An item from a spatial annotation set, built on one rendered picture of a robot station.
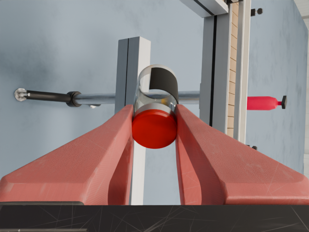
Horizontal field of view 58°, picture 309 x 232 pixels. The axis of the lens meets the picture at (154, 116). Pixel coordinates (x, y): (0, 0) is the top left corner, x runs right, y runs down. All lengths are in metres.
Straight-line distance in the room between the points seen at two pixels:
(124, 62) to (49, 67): 0.47
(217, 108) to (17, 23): 0.99
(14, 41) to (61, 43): 0.25
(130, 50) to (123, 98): 0.20
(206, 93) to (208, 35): 0.19
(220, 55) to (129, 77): 0.40
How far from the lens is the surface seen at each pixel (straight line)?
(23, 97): 1.43
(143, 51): 1.19
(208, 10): 0.94
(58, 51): 1.58
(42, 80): 1.50
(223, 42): 0.96
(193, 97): 1.01
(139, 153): 1.16
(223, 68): 0.93
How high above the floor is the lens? 1.26
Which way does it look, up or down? 35 degrees down
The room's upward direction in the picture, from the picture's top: 92 degrees clockwise
